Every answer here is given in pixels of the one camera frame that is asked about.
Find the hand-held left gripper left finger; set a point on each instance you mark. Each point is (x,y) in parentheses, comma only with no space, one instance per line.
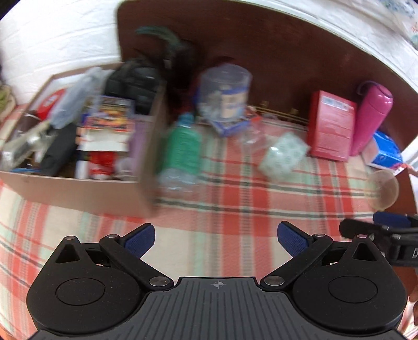
(140,237)

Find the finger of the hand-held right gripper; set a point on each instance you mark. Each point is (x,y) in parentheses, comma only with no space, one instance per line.
(352,227)
(392,219)

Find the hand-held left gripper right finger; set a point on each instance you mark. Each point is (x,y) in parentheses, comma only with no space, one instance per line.
(292,238)

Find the colourful card pack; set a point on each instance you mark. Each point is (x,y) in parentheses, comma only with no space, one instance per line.
(107,116)

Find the clear plastic tube case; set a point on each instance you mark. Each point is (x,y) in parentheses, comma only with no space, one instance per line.
(78,94)

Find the clear cylindrical plastic container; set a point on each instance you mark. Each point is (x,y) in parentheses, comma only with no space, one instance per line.
(225,91)

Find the brown box white inside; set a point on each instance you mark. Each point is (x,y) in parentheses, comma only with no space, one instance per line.
(406,193)

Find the clear plastic cup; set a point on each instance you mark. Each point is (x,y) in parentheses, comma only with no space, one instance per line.
(383,189)

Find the blue tissue pack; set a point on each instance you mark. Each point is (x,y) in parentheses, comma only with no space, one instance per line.
(385,153)

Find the red green plaid blanket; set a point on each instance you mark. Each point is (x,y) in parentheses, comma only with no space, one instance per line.
(228,202)

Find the clear bottle green label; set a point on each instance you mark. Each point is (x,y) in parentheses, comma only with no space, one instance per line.
(181,150)

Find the red cardboard box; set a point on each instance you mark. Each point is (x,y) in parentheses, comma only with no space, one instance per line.
(329,127)

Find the pink thermos bottle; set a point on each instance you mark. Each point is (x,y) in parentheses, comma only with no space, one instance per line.
(369,117)

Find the black pouch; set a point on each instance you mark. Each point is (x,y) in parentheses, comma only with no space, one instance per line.
(60,150)

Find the flat blue-edged box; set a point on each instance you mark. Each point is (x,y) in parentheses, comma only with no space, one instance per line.
(228,127)

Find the black bag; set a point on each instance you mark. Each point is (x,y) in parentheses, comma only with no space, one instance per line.
(137,85)

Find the red packet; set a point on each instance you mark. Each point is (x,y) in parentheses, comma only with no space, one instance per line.
(49,102)

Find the brown wooden headboard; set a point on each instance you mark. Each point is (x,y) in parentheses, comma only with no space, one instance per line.
(294,59)

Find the artificial dark leaf plant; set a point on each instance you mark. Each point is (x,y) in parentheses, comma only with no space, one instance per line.
(176,59)

